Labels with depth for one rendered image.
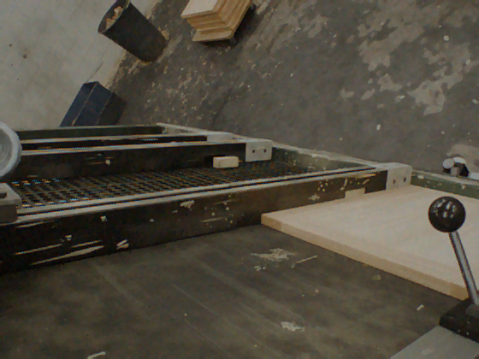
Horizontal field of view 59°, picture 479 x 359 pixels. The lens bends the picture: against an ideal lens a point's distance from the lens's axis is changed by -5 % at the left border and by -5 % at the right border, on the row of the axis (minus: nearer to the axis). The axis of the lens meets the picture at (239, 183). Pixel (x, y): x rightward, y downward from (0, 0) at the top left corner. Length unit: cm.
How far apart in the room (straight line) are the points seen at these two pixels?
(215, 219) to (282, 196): 17
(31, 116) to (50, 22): 117
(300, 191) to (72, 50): 525
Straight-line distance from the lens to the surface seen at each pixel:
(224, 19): 402
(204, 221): 77
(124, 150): 129
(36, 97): 584
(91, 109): 495
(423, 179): 127
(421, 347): 43
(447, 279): 65
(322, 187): 97
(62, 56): 595
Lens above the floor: 196
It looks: 40 degrees down
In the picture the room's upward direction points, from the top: 55 degrees counter-clockwise
